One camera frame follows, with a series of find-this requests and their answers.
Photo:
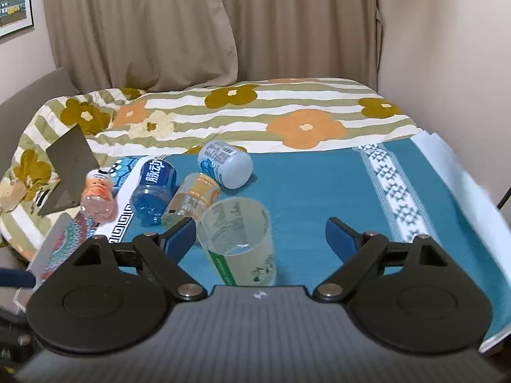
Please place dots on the grey folded stand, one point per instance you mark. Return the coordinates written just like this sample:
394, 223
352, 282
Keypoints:
70, 159

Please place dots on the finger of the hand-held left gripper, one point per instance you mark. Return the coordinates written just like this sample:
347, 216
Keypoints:
16, 278

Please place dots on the pink drink bottle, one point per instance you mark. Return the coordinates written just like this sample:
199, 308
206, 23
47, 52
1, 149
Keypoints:
98, 199

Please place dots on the floral striped blanket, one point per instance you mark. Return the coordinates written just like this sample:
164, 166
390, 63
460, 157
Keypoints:
279, 99

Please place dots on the clear plastic cup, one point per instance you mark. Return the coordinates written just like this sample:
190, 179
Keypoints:
243, 255

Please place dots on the grey sofa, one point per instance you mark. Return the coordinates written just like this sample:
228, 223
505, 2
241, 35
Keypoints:
32, 91

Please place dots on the orange label clear bottle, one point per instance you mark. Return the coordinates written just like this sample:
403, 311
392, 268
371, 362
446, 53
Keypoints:
195, 197

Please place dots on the teal patterned cloth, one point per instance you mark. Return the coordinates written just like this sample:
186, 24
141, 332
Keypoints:
311, 191

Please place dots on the pale blue white bottle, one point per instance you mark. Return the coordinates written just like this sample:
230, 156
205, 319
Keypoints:
227, 165

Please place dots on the beige curtain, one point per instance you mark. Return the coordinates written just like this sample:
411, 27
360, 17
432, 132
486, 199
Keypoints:
159, 28

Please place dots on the blue drink bottle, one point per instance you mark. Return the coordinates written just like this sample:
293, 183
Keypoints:
153, 187

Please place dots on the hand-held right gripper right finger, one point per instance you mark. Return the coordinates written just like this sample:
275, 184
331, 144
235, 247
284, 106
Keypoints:
340, 238

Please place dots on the white sheet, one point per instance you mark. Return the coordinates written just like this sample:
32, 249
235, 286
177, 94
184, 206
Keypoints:
451, 167

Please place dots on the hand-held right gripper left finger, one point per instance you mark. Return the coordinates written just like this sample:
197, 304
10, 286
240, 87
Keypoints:
181, 240

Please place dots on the framed wall picture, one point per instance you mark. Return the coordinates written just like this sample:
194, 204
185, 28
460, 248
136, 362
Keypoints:
14, 0

